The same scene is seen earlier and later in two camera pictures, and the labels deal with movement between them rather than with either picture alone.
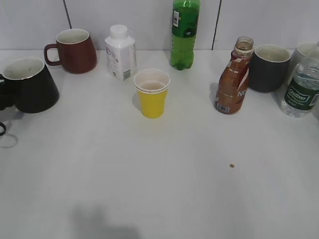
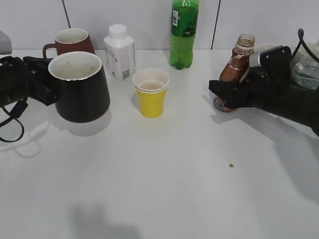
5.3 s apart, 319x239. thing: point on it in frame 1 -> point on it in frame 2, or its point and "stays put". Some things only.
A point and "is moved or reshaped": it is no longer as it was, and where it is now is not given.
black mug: x=27 y=85 is moved or reshaped
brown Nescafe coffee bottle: x=233 y=83 stays put
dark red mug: x=74 y=50 stays put
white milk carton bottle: x=121 y=58 stays put
